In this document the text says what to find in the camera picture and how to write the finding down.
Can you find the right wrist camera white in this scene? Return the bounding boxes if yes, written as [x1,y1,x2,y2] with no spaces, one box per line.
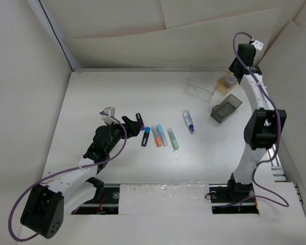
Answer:
[250,40,264,51]

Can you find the small bottle in orange container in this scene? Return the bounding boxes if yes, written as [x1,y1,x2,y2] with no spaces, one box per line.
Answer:
[224,76,237,88]

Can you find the dark grey transparent container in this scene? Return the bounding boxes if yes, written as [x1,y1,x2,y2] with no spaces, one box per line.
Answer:
[210,94,242,124]

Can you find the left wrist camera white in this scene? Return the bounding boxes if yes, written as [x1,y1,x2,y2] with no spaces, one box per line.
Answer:
[101,107,115,125]

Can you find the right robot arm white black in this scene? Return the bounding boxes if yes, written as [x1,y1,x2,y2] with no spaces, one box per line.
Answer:
[225,41,287,204]

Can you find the orange highlighter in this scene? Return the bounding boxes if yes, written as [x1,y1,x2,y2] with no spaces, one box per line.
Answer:
[151,126,162,147]

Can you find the light blue highlighter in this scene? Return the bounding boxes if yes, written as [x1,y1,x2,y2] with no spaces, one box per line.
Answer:
[157,125,168,146]

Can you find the orange transparent container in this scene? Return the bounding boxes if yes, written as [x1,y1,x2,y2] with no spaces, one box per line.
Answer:
[216,73,238,94]

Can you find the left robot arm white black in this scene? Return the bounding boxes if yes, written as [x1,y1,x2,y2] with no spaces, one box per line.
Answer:
[20,109,143,239]

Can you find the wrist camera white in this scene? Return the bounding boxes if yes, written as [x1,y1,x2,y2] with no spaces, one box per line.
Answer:
[101,107,115,125]
[250,40,264,51]

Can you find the green highlighter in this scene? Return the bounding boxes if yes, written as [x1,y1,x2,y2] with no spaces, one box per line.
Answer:
[167,128,179,151]

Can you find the black blue highlighter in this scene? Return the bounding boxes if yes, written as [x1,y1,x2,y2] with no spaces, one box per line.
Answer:
[141,127,151,146]

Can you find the clear spray bottle blue cap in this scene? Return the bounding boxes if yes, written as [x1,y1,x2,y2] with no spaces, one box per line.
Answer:
[183,110,194,134]

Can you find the clear plastic container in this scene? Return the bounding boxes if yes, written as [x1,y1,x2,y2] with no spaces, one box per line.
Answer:
[185,76,216,102]

